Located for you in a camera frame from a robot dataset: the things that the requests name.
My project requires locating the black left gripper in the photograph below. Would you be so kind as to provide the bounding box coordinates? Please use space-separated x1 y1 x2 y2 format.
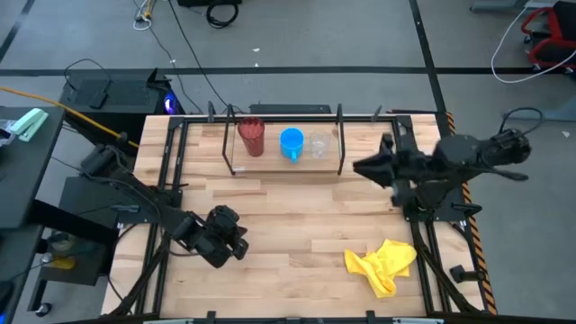
191 223 250 269

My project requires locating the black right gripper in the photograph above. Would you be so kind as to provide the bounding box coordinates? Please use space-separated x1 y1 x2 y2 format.
352 150 434 190

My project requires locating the clear plastic cup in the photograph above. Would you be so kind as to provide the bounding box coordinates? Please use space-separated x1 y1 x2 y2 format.
309 130 332 160

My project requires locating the blue mug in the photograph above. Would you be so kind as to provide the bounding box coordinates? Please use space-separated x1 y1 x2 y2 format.
279 127 305 164

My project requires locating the red faceted plastic tumbler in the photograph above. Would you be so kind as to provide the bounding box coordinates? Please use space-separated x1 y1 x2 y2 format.
237 116 266 158

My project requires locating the yellow cloth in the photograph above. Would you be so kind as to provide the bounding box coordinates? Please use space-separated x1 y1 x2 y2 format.
344 238 419 300

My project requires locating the black power strip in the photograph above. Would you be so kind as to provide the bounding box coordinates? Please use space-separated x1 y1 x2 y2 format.
248 103 333 115

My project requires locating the black yellow hazard strip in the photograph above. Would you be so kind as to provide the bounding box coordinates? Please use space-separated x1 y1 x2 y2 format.
445 112 499 316

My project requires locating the black equipment cart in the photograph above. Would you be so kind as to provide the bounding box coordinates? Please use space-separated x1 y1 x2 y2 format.
26 175 121 316

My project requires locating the small yellow object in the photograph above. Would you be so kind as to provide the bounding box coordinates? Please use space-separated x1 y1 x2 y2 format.
48 255 77 271

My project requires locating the round grey spool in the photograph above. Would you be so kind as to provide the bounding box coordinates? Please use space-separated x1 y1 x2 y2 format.
47 231 78 253

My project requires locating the black computer tower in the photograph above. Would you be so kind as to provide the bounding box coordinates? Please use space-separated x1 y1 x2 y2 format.
59 67 185 117

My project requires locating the black desk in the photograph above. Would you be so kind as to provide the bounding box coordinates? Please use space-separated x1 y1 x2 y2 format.
0 105 67 230

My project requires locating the red black rolling stool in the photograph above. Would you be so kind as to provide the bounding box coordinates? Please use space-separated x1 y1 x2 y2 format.
520 1 576 73

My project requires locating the mint green stapler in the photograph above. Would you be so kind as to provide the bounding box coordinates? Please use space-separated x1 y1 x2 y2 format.
9 107 50 143

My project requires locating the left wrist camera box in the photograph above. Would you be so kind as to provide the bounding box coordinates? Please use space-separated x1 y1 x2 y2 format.
207 204 240 231

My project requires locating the black aluminium rig frame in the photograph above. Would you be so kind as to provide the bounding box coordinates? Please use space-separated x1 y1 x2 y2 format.
107 103 490 324

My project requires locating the long black floor cable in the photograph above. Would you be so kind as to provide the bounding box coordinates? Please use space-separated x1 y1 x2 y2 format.
166 0 230 113

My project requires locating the coiled black cable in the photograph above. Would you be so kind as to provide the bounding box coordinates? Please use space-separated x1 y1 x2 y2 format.
205 0 240 30

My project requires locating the white yellow cable bundle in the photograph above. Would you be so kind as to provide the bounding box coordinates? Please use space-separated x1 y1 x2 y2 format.
132 0 158 32

